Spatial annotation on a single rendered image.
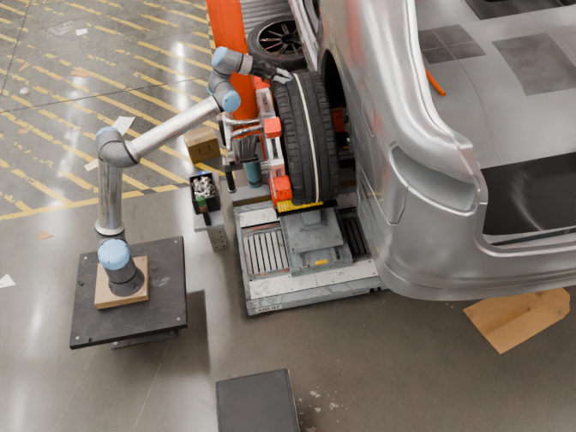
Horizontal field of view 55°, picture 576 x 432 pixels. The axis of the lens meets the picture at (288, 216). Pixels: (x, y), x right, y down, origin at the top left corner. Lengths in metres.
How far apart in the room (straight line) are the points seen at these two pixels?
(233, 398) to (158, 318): 0.63
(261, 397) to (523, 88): 1.91
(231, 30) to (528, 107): 1.48
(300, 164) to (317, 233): 0.77
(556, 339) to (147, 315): 2.15
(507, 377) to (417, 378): 0.45
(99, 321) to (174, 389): 0.53
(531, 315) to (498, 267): 1.30
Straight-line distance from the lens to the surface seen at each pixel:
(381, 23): 2.00
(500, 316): 3.26
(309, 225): 3.25
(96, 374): 3.28
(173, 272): 3.11
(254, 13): 5.20
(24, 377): 3.46
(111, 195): 2.81
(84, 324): 3.10
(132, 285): 3.01
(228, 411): 2.61
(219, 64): 2.58
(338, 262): 3.18
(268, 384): 2.63
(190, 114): 2.51
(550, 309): 3.36
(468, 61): 3.06
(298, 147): 2.53
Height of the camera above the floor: 2.72
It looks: 49 degrees down
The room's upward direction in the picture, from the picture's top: 8 degrees counter-clockwise
